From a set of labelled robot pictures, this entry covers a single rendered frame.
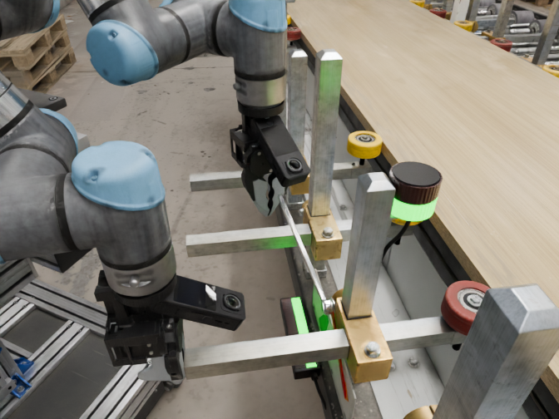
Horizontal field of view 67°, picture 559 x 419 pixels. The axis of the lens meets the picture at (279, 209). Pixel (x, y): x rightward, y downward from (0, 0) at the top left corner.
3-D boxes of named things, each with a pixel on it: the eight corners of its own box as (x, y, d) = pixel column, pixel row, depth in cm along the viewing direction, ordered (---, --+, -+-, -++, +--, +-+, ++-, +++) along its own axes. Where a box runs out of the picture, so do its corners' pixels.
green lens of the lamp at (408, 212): (394, 223, 50) (398, 208, 49) (377, 194, 55) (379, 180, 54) (442, 219, 51) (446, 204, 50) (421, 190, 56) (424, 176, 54)
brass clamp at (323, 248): (311, 262, 79) (313, 241, 76) (298, 218, 89) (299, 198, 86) (343, 258, 80) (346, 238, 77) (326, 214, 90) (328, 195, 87)
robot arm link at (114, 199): (65, 140, 41) (156, 131, 42) (93, 229, 47) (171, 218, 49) (51, 184, 34) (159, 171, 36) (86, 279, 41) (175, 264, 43)
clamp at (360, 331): (353, 384, 59) (357, 363, 56) (329, 308, 70) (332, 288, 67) (392, 378, 60) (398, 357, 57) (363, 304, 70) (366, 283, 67)
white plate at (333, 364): (345, 433, 65) (353, 399, 59) (310, 303, 86) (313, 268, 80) (349, 433, 65) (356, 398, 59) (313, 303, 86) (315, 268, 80)
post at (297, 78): (288, 231, 116) (291, 52, 87) (286, 224, 119) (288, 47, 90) (300, 230, 117) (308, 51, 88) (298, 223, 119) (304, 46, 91)
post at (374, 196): (334, 407, 77) (368, 185, 48) (329, 389, 79) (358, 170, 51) (353, 404, 77) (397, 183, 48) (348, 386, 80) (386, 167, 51)
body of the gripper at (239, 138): (269, 150, 77) (268, 85, 70) (293, 172, 71) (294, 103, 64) (230, 160, 74) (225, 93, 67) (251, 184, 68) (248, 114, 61)
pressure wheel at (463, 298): (443, 373, 63) (463, 324, 56) (421, 329, 69) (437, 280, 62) (493, 366, 64) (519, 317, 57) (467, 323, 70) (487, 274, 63)
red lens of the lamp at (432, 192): (398, 206, 49) (401, 190, 47) (380, 178, 53) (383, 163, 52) (447, 201, 49) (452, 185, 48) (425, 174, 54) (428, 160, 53)
